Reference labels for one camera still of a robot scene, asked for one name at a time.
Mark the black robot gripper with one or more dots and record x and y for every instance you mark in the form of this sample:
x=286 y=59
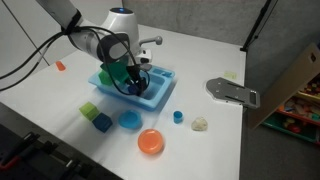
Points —
x=134 y=72

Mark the blue toy block with print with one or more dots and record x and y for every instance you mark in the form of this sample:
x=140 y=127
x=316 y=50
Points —
x=133 y=88

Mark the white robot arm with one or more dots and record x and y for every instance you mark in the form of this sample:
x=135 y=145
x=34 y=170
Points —
x=123 y=26

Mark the light blue toy sink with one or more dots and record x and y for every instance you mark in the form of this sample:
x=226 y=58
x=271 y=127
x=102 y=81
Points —
x=156 y=97

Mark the dark blue toy block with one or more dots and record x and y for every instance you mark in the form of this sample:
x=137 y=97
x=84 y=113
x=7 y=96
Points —
x=102 y=122

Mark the lime green toy block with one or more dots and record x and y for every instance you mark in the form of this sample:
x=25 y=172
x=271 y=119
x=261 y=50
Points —
x=88 y=110

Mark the green object in tray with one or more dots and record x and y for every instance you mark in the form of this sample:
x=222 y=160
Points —
x=116 y=71

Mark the blue plastic bowl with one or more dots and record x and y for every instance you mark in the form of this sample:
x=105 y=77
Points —
x=129 y=119

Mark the grey toy faucet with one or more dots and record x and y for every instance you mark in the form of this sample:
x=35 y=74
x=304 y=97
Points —
x=153 y=40

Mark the small blue plastic cup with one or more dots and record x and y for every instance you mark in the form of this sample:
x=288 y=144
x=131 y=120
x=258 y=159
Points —
x=177 y=117

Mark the orange plastic bowl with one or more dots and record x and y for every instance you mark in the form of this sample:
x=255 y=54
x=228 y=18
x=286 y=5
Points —
x=150 y=141

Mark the whitish toy garlic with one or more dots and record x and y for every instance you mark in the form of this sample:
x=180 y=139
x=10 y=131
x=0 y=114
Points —
x=199 y=124

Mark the small orange plastic cup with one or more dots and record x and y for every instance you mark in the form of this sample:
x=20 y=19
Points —
x=60 y=66

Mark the small pale yellow piece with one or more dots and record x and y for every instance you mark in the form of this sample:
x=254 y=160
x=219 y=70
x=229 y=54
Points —
x=230 y=75

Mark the black stand pole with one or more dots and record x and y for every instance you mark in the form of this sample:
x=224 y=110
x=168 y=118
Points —
x=256 y=28

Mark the black clamp with orange tip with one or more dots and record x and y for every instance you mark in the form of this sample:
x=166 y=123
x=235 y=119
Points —
x=13 y=156

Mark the cardboard box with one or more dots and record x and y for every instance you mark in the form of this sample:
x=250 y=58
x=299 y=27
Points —
x=283 y=90

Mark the green plastic bin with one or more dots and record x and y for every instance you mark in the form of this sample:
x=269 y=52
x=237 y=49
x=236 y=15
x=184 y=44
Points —
x=278 y=128

